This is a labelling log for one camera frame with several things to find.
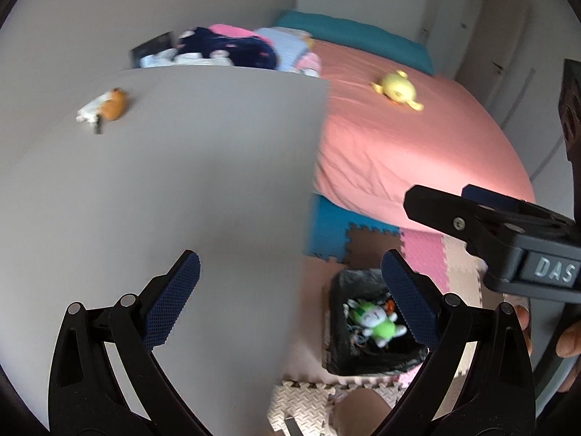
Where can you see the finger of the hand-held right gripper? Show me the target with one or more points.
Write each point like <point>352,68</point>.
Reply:
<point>440,211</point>
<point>499,200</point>

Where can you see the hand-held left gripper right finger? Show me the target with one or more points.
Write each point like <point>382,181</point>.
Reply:
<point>411,299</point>

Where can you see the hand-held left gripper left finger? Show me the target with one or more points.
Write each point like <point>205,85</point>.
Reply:
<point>170,299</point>

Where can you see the green and white plush toy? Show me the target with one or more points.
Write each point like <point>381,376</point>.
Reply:
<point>379,324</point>

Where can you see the bin with black bag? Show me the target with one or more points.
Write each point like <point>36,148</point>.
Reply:
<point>358,363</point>

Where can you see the brown plush toy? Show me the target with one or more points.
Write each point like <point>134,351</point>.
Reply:
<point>114,104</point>

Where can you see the orange white toy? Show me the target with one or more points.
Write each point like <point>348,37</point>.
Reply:
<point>90,110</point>

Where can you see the person's right hand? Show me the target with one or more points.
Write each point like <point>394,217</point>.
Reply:
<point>571,345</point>

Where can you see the small orange toy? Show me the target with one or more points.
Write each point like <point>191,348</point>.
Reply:
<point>389,304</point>

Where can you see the colourful foam puzzle mat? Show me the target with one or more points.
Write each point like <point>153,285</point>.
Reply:
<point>422,254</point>

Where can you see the bed with pink sheet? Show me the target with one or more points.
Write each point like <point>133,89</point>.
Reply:
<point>386,154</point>

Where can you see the person's right leg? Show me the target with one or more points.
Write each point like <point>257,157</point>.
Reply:
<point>363,411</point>

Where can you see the yellow plush duck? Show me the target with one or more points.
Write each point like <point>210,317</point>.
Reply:
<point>397,88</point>

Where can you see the light grey desk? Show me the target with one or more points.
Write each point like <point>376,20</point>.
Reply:
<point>181,168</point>

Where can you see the white door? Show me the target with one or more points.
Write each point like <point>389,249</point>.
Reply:
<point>463,18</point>

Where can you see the teal pillow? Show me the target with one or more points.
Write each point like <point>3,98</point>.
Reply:
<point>363,36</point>

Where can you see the pink and white folded cloths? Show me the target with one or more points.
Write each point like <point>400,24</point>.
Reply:
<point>311,66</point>

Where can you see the light blue knitted blanket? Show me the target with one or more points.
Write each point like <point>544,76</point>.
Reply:
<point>286,47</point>

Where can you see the white patterned cloth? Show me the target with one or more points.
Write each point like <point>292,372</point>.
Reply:
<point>181,59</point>

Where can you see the navy patterned garment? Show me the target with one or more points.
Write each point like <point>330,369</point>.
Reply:
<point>236,50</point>

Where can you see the pink garment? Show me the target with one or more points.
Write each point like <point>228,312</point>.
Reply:
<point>231,31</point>

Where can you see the dark rectangular frame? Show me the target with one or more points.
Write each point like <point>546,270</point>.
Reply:
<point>150,47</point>

